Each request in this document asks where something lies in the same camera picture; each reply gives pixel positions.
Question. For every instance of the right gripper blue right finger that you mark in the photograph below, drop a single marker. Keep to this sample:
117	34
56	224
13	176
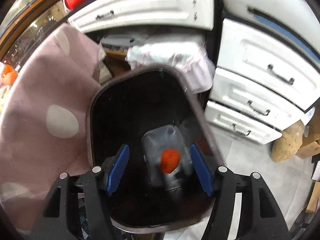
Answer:
203	172

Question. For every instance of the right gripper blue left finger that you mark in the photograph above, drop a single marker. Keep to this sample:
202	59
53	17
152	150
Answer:
117	169

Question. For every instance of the orange knitted ball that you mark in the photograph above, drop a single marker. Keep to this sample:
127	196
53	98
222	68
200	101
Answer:
170	159

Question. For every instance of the orange peel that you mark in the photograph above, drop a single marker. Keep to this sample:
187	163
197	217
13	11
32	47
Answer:
8	75

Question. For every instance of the black trash bin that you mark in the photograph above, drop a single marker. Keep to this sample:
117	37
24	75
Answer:
151	109

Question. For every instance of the white bottom stack drawer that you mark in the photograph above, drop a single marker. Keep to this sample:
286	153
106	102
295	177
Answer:
240	124

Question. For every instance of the white stack drawer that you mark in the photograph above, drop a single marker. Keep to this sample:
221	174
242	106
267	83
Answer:
240	124
263	59
253	99

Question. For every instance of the white middle stack drawer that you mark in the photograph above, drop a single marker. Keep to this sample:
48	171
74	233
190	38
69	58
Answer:
253	99

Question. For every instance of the tan burlap sack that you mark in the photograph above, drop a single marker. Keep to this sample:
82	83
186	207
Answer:
289	143

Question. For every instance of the pink polka dot tablecloth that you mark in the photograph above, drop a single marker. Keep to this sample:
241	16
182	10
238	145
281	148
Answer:
43	122

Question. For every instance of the clear plastic wrapped bundle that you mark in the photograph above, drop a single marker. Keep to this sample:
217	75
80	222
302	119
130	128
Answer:
188	58

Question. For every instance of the brown cardboard box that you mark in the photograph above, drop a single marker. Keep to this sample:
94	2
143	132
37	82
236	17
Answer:
310	145

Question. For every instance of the white upper stack drawer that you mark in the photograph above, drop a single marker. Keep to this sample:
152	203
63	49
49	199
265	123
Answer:
263	59

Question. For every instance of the white top left drawer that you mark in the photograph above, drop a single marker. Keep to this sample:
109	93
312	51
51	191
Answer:
105	14

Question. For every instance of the white printer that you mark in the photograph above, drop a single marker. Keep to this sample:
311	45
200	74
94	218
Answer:
292	20

